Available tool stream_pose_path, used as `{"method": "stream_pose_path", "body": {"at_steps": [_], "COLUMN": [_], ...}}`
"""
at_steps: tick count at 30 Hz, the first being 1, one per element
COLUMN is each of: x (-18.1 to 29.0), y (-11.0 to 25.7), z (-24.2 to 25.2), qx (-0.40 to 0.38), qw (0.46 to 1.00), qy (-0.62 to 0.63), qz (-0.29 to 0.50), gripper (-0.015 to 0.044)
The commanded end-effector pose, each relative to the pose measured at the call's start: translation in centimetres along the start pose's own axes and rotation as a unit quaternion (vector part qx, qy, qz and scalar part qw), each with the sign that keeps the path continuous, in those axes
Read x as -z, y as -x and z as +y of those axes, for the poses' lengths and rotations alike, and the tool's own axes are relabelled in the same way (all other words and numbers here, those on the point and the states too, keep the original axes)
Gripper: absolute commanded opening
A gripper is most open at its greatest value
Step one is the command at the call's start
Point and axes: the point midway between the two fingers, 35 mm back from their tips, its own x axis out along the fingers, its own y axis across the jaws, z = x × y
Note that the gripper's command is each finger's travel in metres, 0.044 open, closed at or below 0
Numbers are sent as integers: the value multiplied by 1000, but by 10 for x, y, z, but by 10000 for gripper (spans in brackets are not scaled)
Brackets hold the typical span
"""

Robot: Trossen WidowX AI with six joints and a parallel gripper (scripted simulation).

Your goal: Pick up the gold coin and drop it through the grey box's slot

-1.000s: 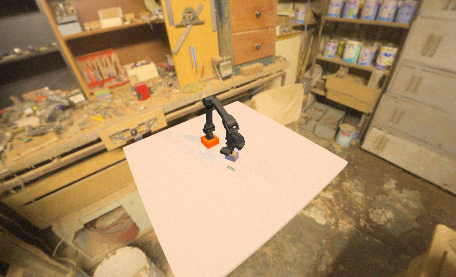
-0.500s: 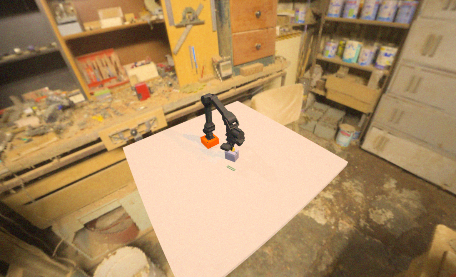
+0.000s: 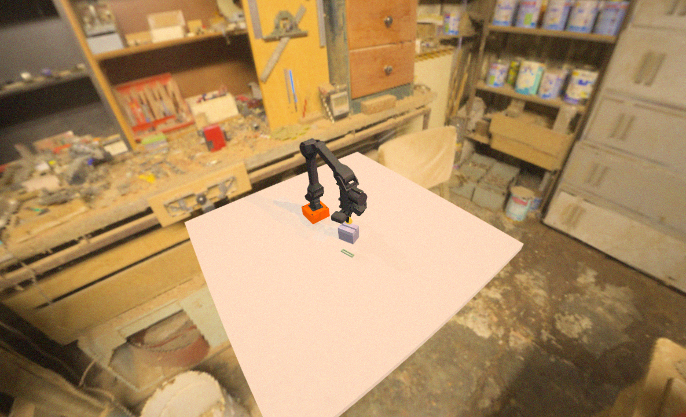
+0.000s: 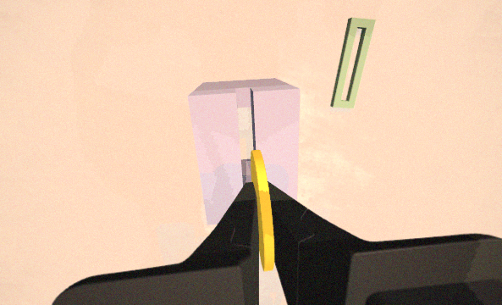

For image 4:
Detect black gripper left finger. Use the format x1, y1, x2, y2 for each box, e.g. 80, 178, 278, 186
52, 182, 259, 305

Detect gold coin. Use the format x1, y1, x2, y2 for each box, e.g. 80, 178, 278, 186
251, 150, 274, 272

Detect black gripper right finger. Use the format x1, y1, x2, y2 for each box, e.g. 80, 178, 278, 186
268, 182, 502, 305

